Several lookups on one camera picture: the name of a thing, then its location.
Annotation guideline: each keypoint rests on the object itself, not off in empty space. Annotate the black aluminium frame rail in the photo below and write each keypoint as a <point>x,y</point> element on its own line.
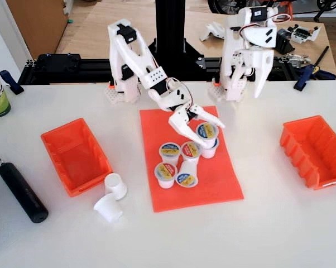
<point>92,69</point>

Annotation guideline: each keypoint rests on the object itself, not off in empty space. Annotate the red lid white coffee pod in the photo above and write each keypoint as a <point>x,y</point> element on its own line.
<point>165,171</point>
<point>190,150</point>
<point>115,187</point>

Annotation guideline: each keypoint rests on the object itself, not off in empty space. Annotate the metal clamp tool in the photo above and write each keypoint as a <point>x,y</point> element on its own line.
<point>296,60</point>

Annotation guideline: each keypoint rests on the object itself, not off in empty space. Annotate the black bicycle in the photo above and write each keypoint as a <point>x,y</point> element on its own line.
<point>216,8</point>

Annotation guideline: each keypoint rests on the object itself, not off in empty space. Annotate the small green object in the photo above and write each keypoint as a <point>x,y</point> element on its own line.
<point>70,21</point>

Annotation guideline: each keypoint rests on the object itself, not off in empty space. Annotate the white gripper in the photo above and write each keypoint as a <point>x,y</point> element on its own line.
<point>181,117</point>
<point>258,59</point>

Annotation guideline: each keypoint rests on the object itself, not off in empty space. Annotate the black plastic mounting block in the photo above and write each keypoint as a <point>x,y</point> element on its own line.
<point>59,62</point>

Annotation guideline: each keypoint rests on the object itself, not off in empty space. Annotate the orange foam mat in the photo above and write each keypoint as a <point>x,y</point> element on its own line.
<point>207,190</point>

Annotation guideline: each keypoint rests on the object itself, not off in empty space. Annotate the blue lid white coffee pod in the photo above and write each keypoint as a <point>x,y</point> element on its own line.
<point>208,153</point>
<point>169,150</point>
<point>208,130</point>
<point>187,178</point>

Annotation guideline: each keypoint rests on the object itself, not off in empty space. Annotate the orange plastic bin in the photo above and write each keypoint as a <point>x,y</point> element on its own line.
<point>84,182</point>

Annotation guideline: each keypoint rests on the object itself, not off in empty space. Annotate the black printed part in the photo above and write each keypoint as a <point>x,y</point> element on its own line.
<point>286,46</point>

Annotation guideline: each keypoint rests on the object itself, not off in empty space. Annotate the blue bar clamp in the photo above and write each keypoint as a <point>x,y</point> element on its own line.
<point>304,76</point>
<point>10,82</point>

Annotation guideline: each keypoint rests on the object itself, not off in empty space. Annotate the white crumpled sheet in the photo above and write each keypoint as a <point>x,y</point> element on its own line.
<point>67,7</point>

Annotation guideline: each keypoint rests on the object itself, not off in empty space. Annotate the orange metal post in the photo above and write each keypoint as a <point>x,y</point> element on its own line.
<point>289,8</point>

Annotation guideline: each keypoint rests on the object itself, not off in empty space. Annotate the orange bin with white label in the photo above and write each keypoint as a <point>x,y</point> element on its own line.
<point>324,156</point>

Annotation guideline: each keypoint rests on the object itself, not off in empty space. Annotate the white device with circuit board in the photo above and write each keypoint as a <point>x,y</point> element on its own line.
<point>302,35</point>

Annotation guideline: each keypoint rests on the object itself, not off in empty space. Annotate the black aluminium frame post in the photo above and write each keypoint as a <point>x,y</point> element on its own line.
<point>170,22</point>

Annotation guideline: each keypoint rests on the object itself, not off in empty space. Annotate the white printed robot part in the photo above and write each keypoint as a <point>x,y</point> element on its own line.
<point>210,32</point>

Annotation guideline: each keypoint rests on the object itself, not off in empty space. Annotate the wooden table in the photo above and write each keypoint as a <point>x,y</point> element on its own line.
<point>82,42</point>

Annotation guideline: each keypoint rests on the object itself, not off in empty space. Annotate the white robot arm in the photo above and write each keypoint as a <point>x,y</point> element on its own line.
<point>137,56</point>
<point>232,42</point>

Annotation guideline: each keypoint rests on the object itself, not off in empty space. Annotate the brown wooden cabinet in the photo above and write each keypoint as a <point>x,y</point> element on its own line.
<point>37,25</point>

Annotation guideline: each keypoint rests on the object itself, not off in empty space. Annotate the black electric screwdriver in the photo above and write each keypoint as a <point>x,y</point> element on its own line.
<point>23,192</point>

